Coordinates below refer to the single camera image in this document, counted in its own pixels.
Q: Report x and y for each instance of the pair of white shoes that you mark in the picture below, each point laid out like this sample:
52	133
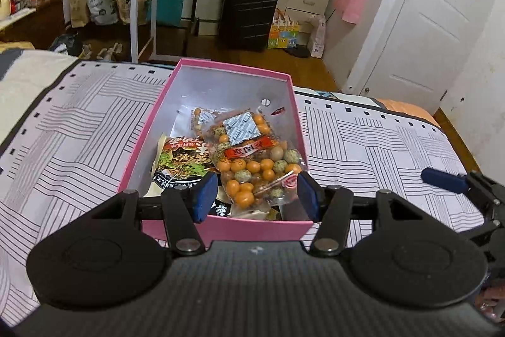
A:
104	52

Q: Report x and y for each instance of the black suitcase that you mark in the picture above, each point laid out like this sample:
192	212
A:
248	13

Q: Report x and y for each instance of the orange bed sheet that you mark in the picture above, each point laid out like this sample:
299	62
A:
406	111

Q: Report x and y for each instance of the noodle snack packet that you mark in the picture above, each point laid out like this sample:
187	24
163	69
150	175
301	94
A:
181	159

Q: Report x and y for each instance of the wrapped water bottle pack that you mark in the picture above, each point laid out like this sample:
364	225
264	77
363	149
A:
317	39

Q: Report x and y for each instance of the brown paper bag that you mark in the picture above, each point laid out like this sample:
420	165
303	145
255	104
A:
81	1
128	5

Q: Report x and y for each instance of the grey cream striped quilt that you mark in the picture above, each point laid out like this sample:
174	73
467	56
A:
23	84

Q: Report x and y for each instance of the wooden nightstand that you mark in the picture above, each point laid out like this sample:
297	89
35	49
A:
43	21

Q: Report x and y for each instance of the black floor bag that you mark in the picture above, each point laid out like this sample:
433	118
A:
67	43

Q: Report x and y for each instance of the pink cardboard box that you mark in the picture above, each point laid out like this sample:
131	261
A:
256	230

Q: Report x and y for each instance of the small red packet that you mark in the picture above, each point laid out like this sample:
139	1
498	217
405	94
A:
278	110

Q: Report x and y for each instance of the colourful gift bag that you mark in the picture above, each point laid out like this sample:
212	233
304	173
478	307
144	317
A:
282	39

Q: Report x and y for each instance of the teal shopping bag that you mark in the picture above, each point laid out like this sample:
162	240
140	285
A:
169	9

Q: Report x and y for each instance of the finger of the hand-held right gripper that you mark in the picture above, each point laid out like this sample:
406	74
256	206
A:
442	179

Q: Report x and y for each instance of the cream jar with red ribbon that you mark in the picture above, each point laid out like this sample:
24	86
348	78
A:
4	5

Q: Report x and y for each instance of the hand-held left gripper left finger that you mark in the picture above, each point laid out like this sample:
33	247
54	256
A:
205	199

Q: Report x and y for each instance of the black cracker packet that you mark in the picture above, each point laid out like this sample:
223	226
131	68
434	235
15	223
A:
220	208

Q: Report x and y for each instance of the clear bag of coated nuts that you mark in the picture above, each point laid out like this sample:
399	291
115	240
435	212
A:
244	167

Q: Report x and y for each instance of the white printed bag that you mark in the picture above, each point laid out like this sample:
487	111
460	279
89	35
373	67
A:
102	7

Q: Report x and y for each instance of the white door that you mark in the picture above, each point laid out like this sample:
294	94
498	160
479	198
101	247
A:
434	25

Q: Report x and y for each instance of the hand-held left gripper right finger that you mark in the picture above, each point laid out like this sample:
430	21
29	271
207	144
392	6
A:
308	197

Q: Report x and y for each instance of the line-patterned white blanket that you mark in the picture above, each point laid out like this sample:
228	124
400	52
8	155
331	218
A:
79	131

